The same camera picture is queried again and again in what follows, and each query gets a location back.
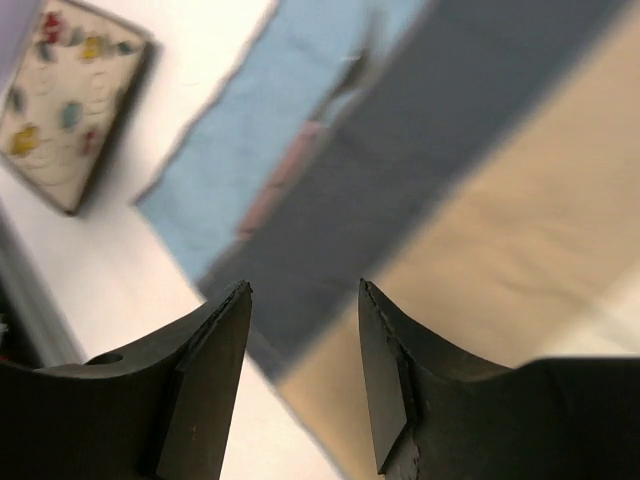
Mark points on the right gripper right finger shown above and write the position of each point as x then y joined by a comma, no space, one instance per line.
438,411

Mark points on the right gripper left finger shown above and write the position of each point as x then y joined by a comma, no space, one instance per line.
157,408

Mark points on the striped cloth placemat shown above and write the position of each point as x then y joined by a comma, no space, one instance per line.
484,176

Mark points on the pink handled fork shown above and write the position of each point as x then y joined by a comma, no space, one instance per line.
293,160

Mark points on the square floral plate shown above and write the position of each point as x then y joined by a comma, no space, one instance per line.
78,66

